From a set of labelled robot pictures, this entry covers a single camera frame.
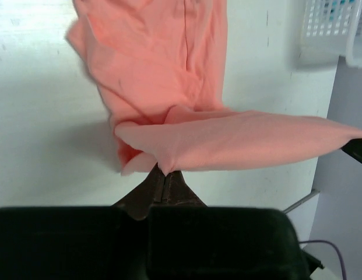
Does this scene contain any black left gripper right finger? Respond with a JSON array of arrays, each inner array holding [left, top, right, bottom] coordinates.
[[166, 171, 206, 207]]

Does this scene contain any salmon orange t-shirt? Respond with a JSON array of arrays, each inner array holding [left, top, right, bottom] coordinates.
[[67, 1, 362, 174]]

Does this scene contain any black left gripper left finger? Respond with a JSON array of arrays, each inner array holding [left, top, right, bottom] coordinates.
[[113, 164, 166, 221]]

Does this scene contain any white plastic basket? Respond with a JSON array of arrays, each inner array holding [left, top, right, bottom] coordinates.
[[301, 0, 362, 68]]

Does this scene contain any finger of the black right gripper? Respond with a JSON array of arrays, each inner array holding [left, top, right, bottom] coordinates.
[[341, 139, 362, 164]]

